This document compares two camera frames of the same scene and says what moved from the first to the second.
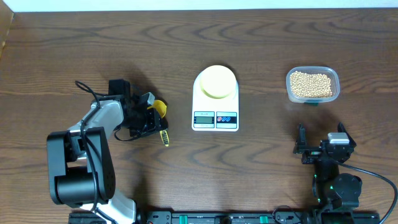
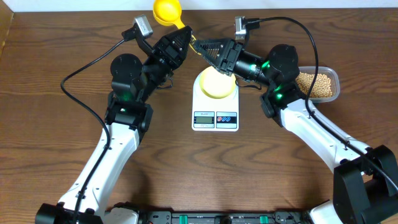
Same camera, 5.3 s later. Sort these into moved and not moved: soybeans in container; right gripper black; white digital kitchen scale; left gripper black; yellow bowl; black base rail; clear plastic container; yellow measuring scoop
Moved: right gripper black; yellow measuring scoop; left gripper black
Not moved: soybeans in container; clear plastic container; yellow bowl; black base rail; white digital kitchen scale
